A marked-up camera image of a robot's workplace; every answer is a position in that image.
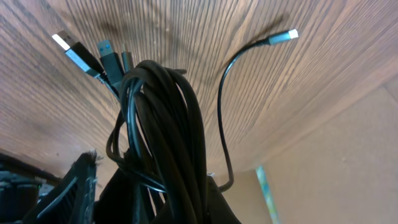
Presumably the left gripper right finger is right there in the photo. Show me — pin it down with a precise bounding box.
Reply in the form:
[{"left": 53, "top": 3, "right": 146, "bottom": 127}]
[{"left": 93, "top": 170, "right": 240, "bottom": 224}]

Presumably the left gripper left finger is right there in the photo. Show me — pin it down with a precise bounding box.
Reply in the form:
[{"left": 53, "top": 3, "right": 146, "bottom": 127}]
[{"left": 22, "top": 151, "right": 99, "bottom": 224}]

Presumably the cardboard box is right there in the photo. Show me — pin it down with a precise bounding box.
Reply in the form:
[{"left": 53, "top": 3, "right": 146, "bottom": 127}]
[{"left": 224, "top": 76, "right": 397, "bottom": 223}]

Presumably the black cable bundle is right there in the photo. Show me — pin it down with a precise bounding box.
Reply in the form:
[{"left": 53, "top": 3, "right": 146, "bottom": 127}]
[{"left": 51, "top": 30, "right": 209, "bottom": 224}]

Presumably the thin cable silver connector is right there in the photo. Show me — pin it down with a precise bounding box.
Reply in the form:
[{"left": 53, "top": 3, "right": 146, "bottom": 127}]
[{"left": 216, "top": 28, "right": 299, "bottom": 193}]

